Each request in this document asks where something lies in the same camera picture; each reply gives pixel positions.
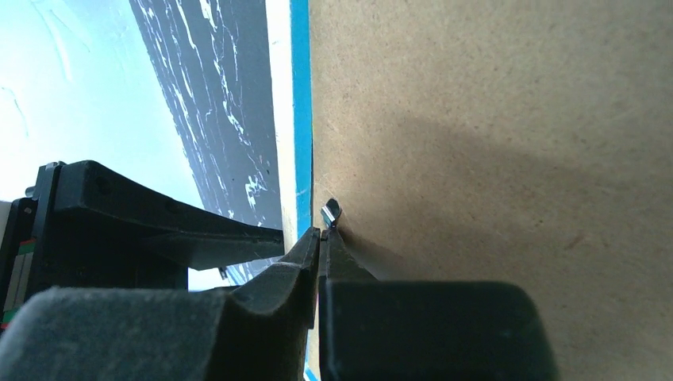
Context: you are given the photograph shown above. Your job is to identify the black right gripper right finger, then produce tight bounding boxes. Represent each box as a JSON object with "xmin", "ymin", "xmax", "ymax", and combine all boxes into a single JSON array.
[{"xmin": 318, "ymin": 229, "xmax": 560, "ymax": 380}]

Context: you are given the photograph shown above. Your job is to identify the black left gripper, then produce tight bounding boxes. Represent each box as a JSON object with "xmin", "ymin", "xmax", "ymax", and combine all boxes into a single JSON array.
[{"xmin": 1, "ymin": 160, "xmax": 284, "ymax": 329}]

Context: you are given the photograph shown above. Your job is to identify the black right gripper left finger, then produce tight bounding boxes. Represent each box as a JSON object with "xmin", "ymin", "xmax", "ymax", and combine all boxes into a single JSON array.
[{"xmin": 1, "ymin": 228, "xmax": 321, "ymax": 380}]

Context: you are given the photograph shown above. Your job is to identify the brown cardboard backing board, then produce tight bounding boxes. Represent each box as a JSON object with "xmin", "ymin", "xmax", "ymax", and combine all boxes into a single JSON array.
[{"xmin": 309, "ymin": 1, "xmax": 672, "ymax": 380}]

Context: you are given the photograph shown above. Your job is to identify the blue wooden picture frame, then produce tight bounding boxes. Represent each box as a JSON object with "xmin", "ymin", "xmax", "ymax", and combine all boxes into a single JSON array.
[{"xmin": 264, "ymin": 0, "xmax": 317, "ymax": 381}]

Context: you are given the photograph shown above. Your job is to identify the silver metal turn clip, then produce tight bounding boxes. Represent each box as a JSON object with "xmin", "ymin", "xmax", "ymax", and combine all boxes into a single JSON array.
[{"xmin": 321, "ymin": 198, "xmax": 342, "ymax": 229}]

